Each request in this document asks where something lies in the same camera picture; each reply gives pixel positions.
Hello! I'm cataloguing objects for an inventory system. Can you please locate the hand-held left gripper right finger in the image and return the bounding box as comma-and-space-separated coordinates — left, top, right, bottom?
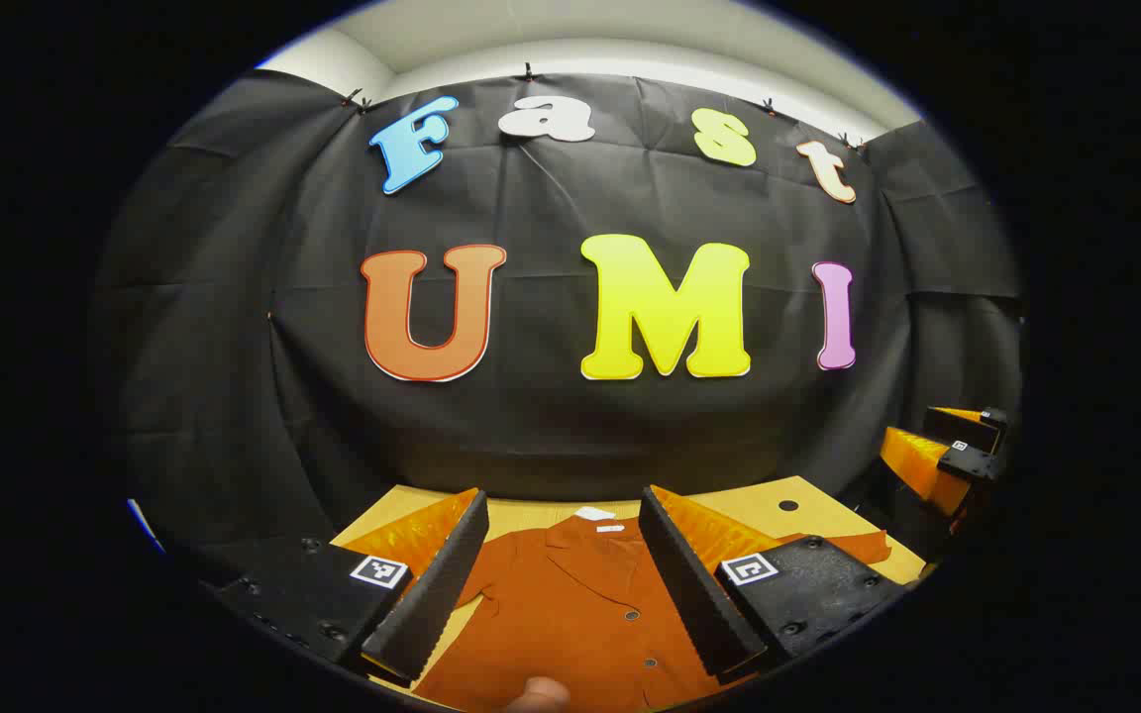
638, 485, 908, 682

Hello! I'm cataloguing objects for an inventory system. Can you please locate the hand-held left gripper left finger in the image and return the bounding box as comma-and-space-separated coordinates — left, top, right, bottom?
214, 487, 490, 684

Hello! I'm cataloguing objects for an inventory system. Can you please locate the orange button-up jacket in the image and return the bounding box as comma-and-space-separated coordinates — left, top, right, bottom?
412, 513, 893, 713

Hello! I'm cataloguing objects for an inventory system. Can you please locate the black backdrop cloth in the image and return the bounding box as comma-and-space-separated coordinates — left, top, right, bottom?
95, 67, 1022, 556

